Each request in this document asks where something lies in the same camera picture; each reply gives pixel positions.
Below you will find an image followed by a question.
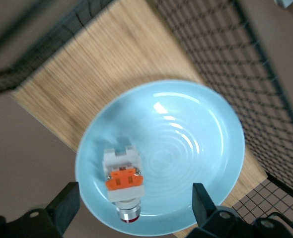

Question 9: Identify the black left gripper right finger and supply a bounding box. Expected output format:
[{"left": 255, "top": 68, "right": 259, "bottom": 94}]
[{"left": 186, "top": 182, "right": 256, "bottom": 238}]

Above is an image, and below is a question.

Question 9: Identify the white orange red push button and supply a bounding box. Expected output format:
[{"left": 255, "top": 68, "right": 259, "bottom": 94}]
[{"left": 102, "top": 145, "right": 146, "bottom": 222}]

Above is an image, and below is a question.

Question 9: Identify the black wire basket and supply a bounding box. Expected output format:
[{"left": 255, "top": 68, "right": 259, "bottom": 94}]
[{"left": 0, "top": 0, "right": 293, "bottom": 219}]

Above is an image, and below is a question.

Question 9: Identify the wooden board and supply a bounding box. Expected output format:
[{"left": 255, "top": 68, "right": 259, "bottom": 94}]
[{"left": 11, "top": 0, "right": 268, "bottom": 238}]

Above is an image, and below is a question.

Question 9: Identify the light blue round plate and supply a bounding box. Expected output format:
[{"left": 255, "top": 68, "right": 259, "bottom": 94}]
[{"left": 74, "top": 79, "right": 246, "bottom": 237}]

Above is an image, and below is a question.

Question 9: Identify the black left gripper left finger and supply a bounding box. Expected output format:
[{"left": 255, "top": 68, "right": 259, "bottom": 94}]
[{"left": 0, "top": 181, "right": 80, "bottom": 238}]

